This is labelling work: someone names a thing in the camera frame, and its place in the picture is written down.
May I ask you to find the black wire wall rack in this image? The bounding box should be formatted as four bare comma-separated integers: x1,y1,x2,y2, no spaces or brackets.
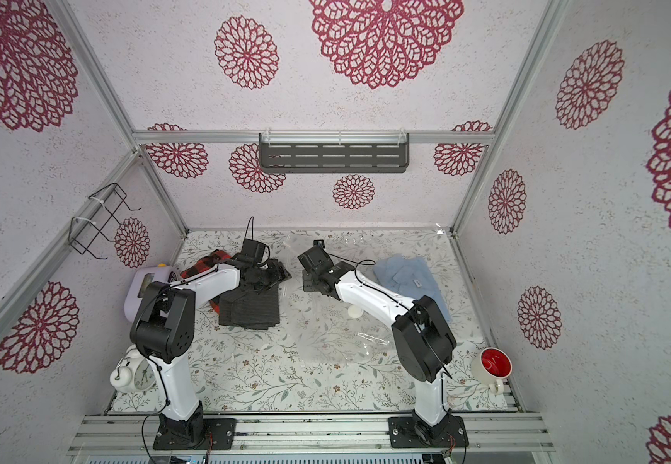
67,182,141,261

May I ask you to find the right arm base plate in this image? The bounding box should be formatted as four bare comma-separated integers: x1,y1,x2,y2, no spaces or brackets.
388,415,469,449

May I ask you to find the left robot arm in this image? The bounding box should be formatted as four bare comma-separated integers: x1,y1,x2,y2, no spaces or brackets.
130,259,291,444

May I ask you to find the light blue shirt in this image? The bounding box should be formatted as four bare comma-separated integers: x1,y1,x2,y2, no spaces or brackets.
373,255,451,322

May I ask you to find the white mug red inside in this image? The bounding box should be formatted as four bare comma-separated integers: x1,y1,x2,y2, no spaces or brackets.
471,347,513,396

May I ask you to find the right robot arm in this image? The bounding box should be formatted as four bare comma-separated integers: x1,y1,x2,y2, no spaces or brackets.
298,245,457,429

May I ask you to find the clear plastic vacuum bag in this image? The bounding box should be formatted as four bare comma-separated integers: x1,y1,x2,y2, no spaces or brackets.
276,229,486,372

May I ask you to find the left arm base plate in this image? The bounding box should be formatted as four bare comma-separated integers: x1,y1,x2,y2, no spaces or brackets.
152,417,237,450

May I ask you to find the dark grey wall shelf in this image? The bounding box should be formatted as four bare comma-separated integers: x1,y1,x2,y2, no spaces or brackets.
258,133,410,174

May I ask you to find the white vacuum bag valve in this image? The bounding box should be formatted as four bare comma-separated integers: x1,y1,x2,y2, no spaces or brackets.
347,305,364,319

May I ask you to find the red black plaid shirt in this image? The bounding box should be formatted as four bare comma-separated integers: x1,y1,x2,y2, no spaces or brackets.
180,249,240,309

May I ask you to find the dark grey shirt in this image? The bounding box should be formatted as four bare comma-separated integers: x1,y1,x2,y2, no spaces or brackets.
219,284,281,331

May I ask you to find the white analog alarm clock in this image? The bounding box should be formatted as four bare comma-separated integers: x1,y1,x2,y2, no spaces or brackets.
109,345,156,394

